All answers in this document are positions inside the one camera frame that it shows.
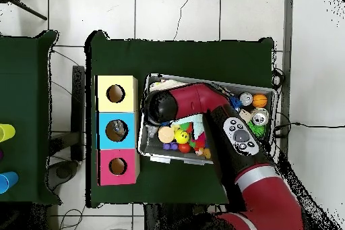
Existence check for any mint green waffle cloth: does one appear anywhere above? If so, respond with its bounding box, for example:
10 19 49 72
172 113 205 139

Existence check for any crushed clear plastic bottle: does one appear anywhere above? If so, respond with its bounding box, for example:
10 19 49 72
112 120 127 138

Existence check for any green spiky toy with eyes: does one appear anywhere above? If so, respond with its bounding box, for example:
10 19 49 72
247 120 267 138

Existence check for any wooden box with three holes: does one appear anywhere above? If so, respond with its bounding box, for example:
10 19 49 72
95 75 140 186

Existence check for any orange round foam ball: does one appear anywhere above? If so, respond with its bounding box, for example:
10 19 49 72
157 126 176 144

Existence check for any yellow smiley ball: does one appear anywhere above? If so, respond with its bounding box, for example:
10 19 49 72
174 129 190 145

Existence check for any cream yellow waffle cloth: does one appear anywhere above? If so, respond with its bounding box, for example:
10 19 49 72
148 78 188 92

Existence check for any red orange ball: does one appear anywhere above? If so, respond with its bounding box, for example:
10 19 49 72
178 142 192 154

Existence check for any small tan plush animal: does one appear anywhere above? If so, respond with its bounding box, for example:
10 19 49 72
195 147 212 160

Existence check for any dark green table cloth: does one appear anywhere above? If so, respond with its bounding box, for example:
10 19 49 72
84 30 275 209

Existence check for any orange toy basketball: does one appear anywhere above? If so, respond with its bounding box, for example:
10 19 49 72
252 93 268 109

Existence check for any green cloth side table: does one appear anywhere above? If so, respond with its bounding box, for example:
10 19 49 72
0 30 61 205

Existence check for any yellow plastic cup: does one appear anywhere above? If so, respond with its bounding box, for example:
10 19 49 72
0 123 16 143

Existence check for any blue plastic cup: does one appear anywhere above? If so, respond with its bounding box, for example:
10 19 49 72
0 171 20 195

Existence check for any black tripod leg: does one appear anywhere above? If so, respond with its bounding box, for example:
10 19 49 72
0 0 49 22

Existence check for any silver wire mesh bin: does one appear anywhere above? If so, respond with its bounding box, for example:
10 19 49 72
137 72 279 166

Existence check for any coiled black cable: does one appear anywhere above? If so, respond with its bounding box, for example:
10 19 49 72
270 67 286 90

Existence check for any black cable with plug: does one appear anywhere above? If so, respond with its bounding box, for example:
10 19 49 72
273 117 345 139

